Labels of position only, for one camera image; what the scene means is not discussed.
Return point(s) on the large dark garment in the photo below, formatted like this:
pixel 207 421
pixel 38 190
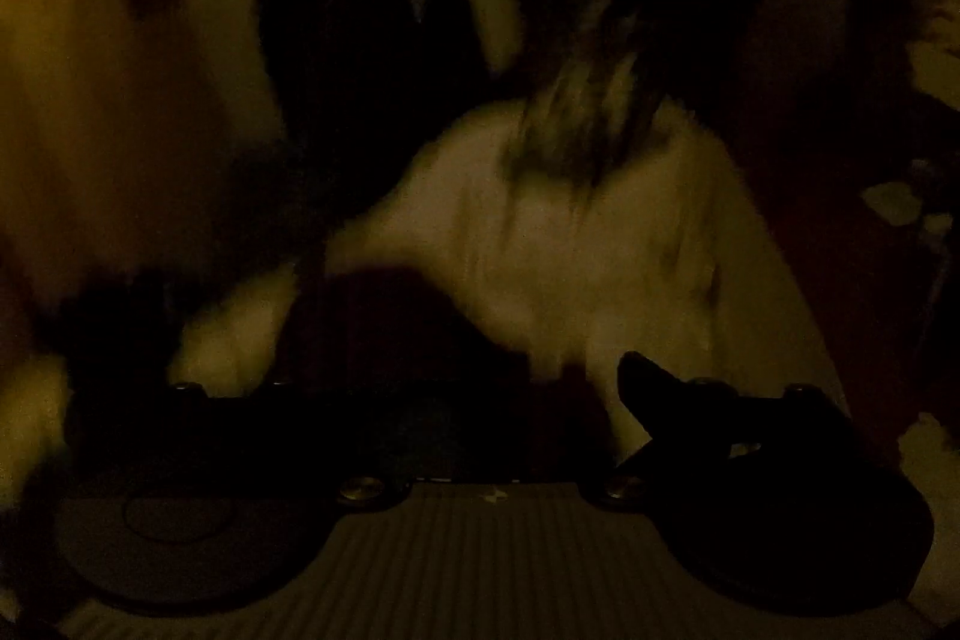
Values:
pixel 421 391

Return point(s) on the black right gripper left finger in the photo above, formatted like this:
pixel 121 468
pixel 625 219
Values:
pixel 182 504

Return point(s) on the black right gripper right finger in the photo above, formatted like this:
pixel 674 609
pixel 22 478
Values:
pixel 780 503

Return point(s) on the white floral duvet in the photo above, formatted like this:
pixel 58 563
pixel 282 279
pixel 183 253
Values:
pixel 669 258

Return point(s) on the checkered folded cloth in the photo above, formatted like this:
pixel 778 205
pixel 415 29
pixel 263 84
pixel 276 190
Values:
pixel 595 108

